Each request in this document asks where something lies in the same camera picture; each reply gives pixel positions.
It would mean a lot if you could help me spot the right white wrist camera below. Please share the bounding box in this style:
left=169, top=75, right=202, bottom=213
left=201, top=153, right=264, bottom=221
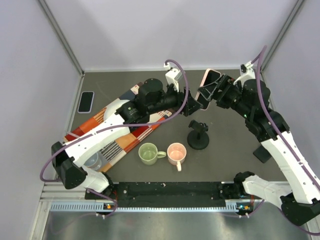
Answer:
left=233, top=61, right=256, bottom=86

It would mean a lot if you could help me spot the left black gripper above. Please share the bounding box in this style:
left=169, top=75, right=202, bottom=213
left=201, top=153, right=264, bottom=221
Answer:
left=148, top=80, right=203, bottom=117

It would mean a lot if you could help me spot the white plate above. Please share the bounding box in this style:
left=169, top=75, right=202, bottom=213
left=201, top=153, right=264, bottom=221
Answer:
left=103, top=98, right=129, bottom=121

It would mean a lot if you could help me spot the pink case smartphone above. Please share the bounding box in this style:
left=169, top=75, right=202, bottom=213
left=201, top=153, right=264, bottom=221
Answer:
left=195, top=68, right=222, bottom=111

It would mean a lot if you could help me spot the green ceramic mug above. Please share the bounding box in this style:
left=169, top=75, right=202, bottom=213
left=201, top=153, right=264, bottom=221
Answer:
left=138, top=143, right=167, bottom=166

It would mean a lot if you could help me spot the black folding phone stand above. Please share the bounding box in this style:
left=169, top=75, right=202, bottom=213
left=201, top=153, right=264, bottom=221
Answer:
left=253, top=145, right=271, bottom=164

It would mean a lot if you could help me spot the pink ceramic mug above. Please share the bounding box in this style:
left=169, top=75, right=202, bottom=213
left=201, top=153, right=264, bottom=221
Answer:
left=167, top=142, right=187, bottom=172

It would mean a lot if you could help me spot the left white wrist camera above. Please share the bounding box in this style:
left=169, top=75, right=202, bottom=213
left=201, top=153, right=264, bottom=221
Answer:
left=163, top=63, right=182, bottom=92

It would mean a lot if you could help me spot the grey slotted cable duct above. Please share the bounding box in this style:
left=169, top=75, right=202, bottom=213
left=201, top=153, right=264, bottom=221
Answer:
left=50, top=201, right=253, bottom=213

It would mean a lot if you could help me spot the black round-base phone stand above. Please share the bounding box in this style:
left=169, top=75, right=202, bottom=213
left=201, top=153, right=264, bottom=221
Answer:
left=187, top=120, right=210, bottom=150

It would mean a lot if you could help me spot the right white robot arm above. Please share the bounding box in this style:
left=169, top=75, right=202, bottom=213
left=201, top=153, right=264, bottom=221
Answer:
left=198, top=70, right=320, bottom=226

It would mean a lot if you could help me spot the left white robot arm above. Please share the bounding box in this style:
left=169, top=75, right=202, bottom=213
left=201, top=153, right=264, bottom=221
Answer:
left=51, top=78, right=203, bottom=199

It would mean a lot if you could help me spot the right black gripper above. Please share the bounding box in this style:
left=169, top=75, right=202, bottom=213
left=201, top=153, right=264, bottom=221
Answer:
left=198, top=73, right=252, bottom=119

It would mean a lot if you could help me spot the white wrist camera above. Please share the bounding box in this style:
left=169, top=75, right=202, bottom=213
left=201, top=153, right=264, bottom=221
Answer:
left=163, top=63, right=182, bottom=92
left=233, top=61, right=256, bottom=86

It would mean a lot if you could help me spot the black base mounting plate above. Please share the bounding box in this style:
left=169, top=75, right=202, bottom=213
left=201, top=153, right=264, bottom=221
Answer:
left=84, top=181, right=253, bottom=208

